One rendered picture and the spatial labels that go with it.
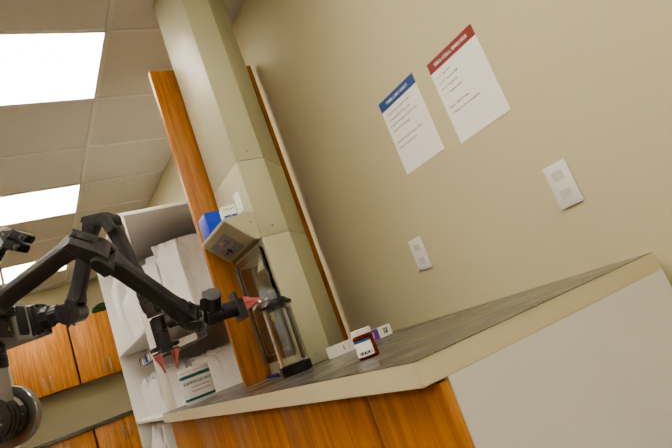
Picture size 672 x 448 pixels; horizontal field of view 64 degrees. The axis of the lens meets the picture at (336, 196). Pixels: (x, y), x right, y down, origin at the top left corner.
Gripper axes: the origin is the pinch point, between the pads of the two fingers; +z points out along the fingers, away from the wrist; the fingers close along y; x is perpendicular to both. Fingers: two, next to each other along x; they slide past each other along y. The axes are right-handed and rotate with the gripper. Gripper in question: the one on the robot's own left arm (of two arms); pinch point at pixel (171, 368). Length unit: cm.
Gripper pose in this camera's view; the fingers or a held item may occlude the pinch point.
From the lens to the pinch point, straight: 224.5
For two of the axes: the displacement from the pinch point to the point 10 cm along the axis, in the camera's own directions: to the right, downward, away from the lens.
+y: 8.2, -1.9, 5.3
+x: -4.4, 3.7, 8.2
